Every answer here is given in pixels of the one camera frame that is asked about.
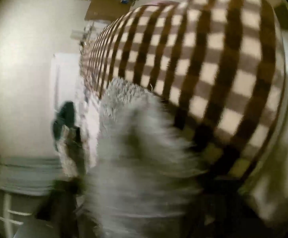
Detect dark green blanket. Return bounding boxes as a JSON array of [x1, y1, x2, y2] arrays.
[[52, 101, 75, 141]]

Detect floral bed sheet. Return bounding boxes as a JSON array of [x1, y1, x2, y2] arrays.
[[74, 77, 100, 170]]

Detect large cardboard box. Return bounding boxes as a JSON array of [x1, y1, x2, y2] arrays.
[[84, 0, 138, 22]]

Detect green curtain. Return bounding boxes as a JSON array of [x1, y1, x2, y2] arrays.
[[0, 156, 62, 196]]

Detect brown checkered blanket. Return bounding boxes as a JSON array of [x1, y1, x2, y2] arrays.
[[80, 0, 285, 178]]

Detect white bed headboard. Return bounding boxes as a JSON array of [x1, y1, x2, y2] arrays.
[[49, 53, 80, 113]]

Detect grey fluffy pants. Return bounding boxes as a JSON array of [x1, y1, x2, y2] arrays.
[[87, 77, 203, 237]]

